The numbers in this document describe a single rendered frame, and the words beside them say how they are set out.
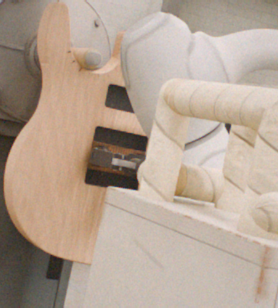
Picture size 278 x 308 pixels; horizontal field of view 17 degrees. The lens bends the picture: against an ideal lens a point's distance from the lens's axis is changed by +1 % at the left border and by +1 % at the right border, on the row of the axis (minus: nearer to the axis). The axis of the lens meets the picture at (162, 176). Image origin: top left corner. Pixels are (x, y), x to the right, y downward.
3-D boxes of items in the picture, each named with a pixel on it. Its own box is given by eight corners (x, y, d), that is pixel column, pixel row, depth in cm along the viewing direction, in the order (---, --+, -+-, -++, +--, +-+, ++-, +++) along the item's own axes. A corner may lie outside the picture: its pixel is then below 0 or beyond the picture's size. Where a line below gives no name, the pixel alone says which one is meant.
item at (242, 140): (207, 205, 90) (228, 108, 90) (235, 209, 92) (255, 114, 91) (225, 211, 88) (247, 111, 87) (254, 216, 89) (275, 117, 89)
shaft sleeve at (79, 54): (44, 51, 169) (59, 43, 170) (52, 67, 170) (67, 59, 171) (79, 54, 153) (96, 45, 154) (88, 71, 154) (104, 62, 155)
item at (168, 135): (132, 192, 86) (153, 91, 86) (162, 197, 88) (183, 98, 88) (148, 198, 84) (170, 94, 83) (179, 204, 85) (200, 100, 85)
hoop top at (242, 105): (150, 109, 86) (156, 74, 86) (180, 115, 88) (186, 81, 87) (274, 131, 69) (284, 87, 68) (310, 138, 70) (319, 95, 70)
